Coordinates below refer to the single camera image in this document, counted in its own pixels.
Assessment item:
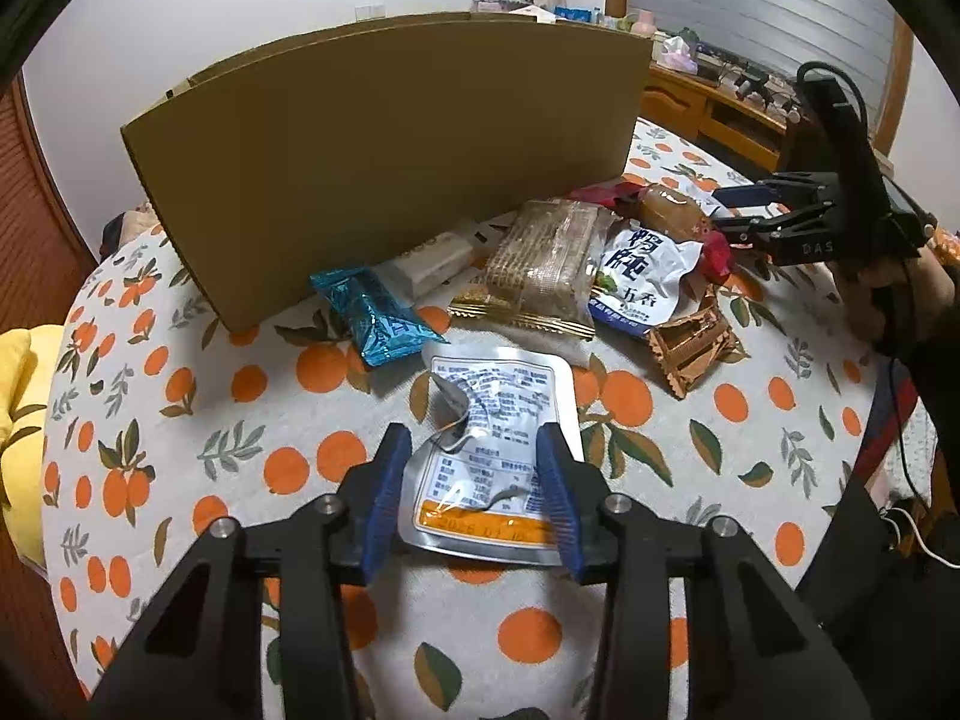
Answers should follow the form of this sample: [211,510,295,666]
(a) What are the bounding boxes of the person's dark clothing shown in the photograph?
[795,457,960,720]

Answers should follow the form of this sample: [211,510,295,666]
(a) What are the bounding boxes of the clutter of small bottles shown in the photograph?
[553,4,625,29]

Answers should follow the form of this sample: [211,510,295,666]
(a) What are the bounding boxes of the silver foil snack pouch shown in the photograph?
[397,343,586,567]

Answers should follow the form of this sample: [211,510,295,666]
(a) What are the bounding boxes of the brown wafer packet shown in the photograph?
[646,289,743,400]

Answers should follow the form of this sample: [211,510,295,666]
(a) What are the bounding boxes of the orange fruit print cloth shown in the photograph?
[41,116,938,720]

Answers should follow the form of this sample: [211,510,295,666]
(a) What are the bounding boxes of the brown slatted wardrobe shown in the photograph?
[0,75,100,695]

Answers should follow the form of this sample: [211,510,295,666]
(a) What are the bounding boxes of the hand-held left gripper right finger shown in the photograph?
[536,422,875,720]

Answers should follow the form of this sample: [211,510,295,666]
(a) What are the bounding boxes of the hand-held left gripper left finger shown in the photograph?
[88,424,413,720]

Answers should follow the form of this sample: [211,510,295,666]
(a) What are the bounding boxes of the clear cracker packet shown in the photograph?
[448,199,612,338]

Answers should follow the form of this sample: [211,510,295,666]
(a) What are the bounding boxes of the black cable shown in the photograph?
[885,352,931,500]

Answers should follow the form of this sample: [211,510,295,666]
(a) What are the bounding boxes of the brown round snack packet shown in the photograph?
[636,181,734,282]

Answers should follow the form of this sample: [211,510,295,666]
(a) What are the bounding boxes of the person's right hand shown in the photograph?
[836,247,960,350]

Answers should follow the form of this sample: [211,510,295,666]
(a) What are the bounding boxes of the white snack packet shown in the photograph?
[373,229,481,297]

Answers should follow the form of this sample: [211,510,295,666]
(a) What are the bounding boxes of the yellow cushion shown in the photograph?
[0,324,67,567]

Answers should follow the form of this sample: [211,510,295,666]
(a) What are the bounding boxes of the white and blue snack pouch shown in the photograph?
[589,221,710,338]

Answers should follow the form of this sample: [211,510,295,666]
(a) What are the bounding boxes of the red snack packet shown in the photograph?
[568,178,647,212]

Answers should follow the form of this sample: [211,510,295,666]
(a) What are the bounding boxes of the blue snack packet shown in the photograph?
[310,264,449,368]

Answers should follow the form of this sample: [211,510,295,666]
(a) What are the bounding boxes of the purple flower bunch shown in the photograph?
[658,30,700,74]

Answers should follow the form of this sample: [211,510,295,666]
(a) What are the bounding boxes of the white cable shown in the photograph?
[883,506,957,567]

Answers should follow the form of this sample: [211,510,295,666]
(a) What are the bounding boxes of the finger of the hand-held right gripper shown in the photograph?
[709,206,830,260]
[712,171,837,209]

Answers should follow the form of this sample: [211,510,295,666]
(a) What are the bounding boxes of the large cardboard box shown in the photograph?
[120,11,655,335]

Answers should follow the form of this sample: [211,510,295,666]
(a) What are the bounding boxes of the grey window blinds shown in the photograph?
[626,0,899,147]

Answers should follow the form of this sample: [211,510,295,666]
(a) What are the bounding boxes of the wooden desk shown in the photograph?
[645,64,893,175]

